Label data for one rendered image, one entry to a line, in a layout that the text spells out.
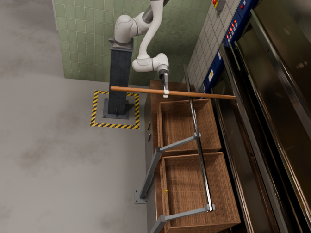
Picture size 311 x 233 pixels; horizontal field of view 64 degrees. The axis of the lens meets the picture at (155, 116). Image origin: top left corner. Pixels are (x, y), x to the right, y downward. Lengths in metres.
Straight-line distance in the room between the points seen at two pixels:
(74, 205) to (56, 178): 0.34
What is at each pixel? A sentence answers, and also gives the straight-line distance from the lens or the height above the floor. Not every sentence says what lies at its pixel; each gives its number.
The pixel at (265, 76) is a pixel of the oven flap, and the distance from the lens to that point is 1.74.
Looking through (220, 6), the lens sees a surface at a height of 1.45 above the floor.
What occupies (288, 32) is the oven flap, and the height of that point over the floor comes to 1.82.
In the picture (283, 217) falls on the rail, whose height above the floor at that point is 1.44.
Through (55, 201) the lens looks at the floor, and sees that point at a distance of 2.65.
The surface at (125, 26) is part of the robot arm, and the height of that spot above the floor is 1.23.
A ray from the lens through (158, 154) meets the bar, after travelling 1.83.
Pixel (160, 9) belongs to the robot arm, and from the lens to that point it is 1.95.
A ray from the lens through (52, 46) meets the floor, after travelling 4.11.
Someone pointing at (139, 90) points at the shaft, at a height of 1.20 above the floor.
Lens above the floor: 2.47
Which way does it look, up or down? 50 degrees down
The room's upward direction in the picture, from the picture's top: 16 degrees clockwise
